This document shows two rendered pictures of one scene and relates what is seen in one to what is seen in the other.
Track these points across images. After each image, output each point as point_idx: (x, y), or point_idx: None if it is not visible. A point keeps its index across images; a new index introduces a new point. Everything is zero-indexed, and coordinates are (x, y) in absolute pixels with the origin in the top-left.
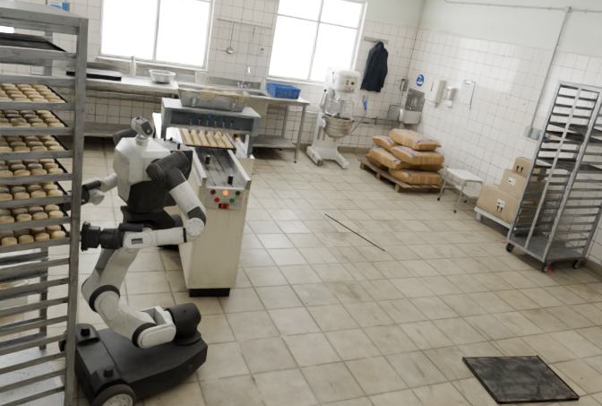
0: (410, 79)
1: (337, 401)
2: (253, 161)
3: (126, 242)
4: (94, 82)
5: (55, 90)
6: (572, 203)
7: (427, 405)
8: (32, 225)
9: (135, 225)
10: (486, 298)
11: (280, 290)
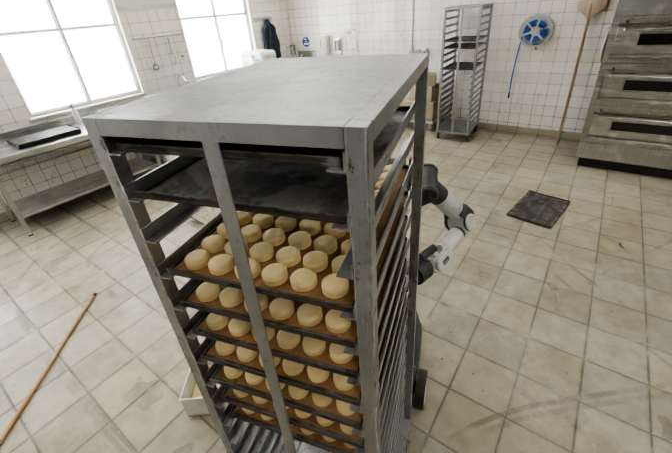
0: (296, 43)
1: (495, 282)
2: None
3: (441, 266)
4: (58, 145)
5: (3, 170)
6: (458, 91)
7: (530, 252)
8: (402, 305)
9: (431, 248)
10: (467, 172)
11: None
